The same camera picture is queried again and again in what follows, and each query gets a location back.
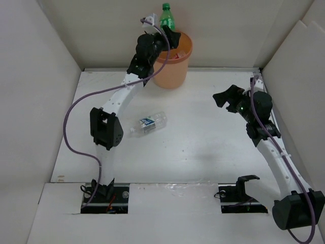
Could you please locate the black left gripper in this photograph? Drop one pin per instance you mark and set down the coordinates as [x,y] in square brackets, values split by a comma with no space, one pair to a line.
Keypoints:
[173,37]

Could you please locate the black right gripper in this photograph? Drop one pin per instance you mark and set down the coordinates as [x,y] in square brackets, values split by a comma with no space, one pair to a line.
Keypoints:
[229,95]

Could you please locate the red label clear bottle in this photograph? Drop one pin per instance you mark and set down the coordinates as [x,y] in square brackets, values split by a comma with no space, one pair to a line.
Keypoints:
[179,54]

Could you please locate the green plastic bottle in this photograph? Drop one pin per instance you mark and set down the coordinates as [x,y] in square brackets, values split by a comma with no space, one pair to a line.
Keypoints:
[167,18]

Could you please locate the blue white label bottle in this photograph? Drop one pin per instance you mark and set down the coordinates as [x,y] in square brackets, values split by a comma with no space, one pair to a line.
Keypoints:
[149,124]

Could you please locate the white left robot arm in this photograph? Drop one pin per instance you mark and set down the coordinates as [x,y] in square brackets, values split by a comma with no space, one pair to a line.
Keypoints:
[105,127]

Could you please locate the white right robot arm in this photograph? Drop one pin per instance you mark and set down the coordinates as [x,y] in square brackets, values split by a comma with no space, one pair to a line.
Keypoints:
[298,205]

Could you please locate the orange plastic bin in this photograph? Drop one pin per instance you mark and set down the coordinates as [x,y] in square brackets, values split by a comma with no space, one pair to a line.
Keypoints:
[173,74]

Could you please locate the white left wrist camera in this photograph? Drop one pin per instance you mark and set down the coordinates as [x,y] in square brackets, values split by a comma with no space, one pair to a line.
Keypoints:
[149,22]

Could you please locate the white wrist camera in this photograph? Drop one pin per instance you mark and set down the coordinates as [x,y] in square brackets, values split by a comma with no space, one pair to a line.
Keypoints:
[149,22]
[257,84]

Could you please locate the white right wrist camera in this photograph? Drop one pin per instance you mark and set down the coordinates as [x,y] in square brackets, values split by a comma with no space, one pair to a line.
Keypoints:
[257,84]

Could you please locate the aluminium frame rail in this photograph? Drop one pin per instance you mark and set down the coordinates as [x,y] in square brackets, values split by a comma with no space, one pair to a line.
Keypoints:
[255,107]

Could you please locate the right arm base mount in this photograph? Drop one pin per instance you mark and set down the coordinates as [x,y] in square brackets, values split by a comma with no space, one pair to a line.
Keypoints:
[234,200]

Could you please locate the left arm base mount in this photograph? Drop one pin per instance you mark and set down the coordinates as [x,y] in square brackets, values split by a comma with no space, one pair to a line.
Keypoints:
[108,199]

